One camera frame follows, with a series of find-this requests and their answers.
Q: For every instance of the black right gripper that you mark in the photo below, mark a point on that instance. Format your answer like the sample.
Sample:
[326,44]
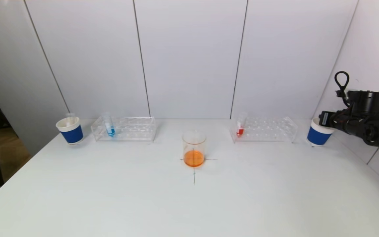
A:
[324,118]

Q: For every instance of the clear conical 50mL test tube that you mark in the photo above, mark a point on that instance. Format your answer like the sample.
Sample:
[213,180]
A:
[70,118]

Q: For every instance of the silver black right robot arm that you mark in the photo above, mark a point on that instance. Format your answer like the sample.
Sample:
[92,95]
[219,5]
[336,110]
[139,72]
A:
[373,125]

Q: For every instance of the clear acrylic test tube rack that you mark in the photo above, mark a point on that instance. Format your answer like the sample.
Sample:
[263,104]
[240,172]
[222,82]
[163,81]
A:
[265,131]
[133,130]

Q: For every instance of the red pigment test tube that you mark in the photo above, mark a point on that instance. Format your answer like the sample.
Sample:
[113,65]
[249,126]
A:
[240,131]

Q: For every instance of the clear glass beaker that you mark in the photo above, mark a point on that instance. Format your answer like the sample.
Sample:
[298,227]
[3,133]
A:
[194,151]

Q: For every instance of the blue pigment test tube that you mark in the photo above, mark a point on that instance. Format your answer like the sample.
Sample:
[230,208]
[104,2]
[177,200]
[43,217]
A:
[110,130]

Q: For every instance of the blue white paper cup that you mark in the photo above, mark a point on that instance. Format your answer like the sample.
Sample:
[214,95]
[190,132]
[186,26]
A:
[317,136]
[72,133]

